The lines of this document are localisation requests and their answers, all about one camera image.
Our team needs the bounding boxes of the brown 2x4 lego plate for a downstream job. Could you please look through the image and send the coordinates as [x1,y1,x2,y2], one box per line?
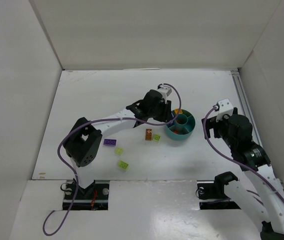
[145,128,152,141]

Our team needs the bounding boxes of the green 2x2 lego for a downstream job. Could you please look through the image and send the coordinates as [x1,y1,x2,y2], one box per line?
[152,134,161,143]

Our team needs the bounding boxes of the green 2x2 lego brick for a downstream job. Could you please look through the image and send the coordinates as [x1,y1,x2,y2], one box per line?
[115,147,124,156]

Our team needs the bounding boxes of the dark purple lego brick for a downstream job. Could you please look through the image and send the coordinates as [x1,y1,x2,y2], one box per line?
[103,138,117,147]

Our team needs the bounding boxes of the green 2x4 lego brick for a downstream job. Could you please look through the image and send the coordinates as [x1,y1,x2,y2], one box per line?
[117,160,129,172]

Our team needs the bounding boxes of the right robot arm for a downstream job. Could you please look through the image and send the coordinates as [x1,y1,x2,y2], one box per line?
[202,101,284,240]

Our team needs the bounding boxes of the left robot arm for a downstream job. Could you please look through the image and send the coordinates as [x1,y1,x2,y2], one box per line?
[62,85,173,189]

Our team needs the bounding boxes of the teal divided round container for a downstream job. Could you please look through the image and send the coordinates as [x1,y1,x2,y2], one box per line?
[165,109,196,141]

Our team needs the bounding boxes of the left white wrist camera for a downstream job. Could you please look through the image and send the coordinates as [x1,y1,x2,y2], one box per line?
[157,84,172,99]

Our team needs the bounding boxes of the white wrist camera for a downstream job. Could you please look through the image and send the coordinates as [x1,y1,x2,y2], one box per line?
[216,98,234,122]
[157,84,172,99]

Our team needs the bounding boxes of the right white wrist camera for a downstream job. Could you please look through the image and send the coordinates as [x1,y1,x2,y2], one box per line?
[216,98,234,122]

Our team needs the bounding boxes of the aluminium rail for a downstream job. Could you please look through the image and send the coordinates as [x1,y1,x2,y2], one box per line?
[231,70,271,172]

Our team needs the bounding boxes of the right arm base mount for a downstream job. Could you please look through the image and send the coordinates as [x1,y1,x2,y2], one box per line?
[195,171,240,210]

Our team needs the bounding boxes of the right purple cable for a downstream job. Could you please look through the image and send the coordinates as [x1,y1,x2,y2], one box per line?
[203,106,284,226]

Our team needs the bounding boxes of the purple cable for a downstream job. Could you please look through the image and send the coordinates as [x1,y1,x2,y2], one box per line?
[203,106,284,226]
[43,82,183,236]

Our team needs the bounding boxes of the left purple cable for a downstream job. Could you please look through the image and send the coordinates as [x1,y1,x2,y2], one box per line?
[43,82,183,236]

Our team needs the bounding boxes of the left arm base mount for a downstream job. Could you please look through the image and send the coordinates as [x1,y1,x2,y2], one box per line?
[60,180,110,211]

